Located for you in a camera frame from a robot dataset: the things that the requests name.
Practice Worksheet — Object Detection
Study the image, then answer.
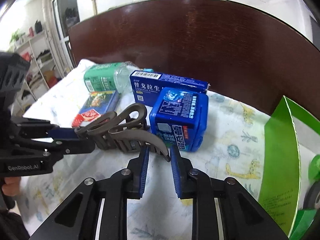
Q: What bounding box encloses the potted plant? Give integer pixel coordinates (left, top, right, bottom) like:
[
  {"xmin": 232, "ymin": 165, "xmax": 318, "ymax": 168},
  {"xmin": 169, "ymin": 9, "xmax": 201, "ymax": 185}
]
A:
[{"xmin": 10, "ymin": 30, "xmax": 25, "ymax": 46}]

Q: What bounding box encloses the playing card box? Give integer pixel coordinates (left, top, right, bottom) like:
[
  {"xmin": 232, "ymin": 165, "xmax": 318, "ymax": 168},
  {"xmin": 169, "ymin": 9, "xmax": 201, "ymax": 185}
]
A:
[{"xmin": 72, "ymin": 90, "xmax": 119, "ymax": 128}]

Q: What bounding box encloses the blue plastic tub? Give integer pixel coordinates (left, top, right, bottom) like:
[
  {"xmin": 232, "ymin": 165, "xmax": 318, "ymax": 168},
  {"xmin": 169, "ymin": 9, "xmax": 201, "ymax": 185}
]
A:
[{"xmin": 149, "ymin": 87, "xmax": 209, "ymax": 152}]

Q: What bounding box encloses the grey plastic hair clip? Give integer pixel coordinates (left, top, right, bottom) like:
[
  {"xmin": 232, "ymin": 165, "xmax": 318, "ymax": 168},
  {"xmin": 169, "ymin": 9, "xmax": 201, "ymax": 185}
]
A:
[{"xmin": 75, "ymin": 103, "xmax": 170, "ymax": 162}]

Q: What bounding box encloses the green cardboard box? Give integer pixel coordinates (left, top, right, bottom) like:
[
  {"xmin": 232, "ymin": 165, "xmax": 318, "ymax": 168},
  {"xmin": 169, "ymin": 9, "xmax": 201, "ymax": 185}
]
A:
[{"xmin": 258, "ymin": 96, "xmax": 319, "ymax": 239}]

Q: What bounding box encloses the green white repellent bottle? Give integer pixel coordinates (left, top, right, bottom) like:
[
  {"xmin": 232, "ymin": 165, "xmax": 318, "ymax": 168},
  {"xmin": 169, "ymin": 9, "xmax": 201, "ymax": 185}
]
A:
[{"xmin": 308, "ymin": 154, "xmax": 320, "ymax": 185}]

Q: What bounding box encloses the green label plastic bottle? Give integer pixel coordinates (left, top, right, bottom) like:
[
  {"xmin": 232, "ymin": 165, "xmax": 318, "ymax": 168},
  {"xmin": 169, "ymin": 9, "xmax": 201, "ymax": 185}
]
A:
[{"xmin": 84, "ymin": 62, "xmax": 139, "ymax": 94}]

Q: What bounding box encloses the dark wooden headboard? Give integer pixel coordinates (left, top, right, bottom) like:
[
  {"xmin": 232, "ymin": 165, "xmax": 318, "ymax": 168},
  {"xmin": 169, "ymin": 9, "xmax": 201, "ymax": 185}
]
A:
[{"xmin": 69, "ymin": 0, "xmax": 319, "ymax": 117}]

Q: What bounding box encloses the blue medicine box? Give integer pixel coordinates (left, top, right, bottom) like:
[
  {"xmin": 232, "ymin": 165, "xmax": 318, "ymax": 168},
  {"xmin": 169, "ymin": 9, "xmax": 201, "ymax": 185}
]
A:
[{"xmin": 130, "ymin": 70, "xmax": 209, "ymax": 107}]

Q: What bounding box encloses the left hand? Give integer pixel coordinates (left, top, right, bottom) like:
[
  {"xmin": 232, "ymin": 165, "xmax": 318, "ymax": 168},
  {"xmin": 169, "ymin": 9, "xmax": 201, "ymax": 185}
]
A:
[{"xmin": 2, "ymin": 177, "xmax": 21, "ymax": 197}]

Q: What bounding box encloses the black tape roll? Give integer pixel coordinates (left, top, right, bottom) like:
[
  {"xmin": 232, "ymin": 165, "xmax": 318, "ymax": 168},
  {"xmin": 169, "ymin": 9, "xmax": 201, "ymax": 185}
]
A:
[{"xmin": 303, "ymin": 180, "xmax": 320, "ymax": 210}]

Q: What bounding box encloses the white shelf unit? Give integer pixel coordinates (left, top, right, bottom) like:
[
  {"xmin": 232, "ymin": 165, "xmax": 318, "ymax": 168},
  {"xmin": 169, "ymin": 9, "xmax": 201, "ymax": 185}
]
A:
[{"xmin": 10, "ymin": 28, "xmax": 65, "ymax": 116}]

